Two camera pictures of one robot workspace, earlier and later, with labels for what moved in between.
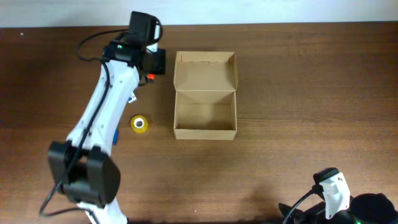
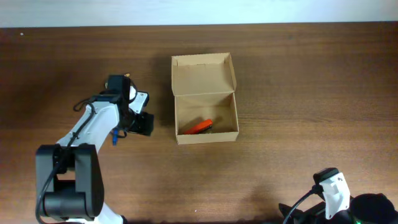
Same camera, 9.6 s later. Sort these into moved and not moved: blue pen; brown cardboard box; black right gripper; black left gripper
Moved: black left gripper
Not moved: brown cardboard box; blue pen; black right gripper
